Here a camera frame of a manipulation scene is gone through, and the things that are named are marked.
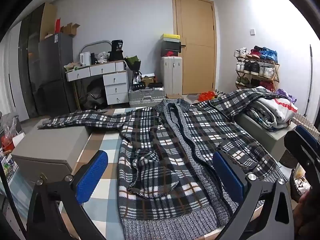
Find orange plastic item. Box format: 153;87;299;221
199;92;217;102

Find grey black shoe box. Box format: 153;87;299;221
161;41;181;52

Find white wicker basket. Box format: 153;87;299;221
279;112;320;168

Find silver suitcase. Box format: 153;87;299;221
128;86;166;106

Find checkered bed sheet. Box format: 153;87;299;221
56;106;140;240

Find white electric kettle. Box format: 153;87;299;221
79;52;91;67

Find black bag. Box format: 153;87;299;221
108;40;125;61

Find plaid fleece jacket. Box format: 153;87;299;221
42;86;290;240

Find grey refrigerator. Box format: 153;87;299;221
39;32;75;113

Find pile of folded clothes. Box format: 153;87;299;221
255;96;298;130

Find purple cloth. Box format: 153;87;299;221
275;88;297;105

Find arched mirror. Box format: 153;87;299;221
80;40;112;63

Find blue plaid folded cloth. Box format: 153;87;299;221
246;106;273;132

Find white desk with drawers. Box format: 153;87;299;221
65;60;130;105

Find grey upholstered block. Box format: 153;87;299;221
237;112;288;160
11;119;93;178

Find black backpack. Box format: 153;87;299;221
80;80;107;110

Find wooden door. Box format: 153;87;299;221
172;0;217;95

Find white suitcase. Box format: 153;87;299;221
161;56;183;95

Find clear plastic bag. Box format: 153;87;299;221
0;112;22;153

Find dark glass wardrobe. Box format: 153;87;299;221
19;2;45;118

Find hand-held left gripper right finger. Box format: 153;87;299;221
212;149;295;240

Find yellow lid shoe box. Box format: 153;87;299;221
160;34;181;42

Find flat cardboard sheet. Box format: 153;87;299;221
40;2;57;39

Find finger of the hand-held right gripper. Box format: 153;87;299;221
284;125;320;181

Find open cardboard box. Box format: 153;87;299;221
61;23;80;37

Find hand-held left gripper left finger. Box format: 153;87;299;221
26;150;109;240

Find metal pole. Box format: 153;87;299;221
304;44;313;117

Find green wrapped bouquet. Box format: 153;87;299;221
124;55;141;72

